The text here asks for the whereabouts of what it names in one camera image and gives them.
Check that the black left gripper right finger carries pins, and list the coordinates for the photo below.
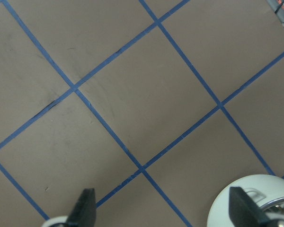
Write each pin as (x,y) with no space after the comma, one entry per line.
(243,211)

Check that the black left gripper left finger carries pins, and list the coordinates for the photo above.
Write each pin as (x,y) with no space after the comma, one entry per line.
(84,211)

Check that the pale green cooking pot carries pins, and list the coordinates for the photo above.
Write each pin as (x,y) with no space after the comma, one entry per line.
(267,191)

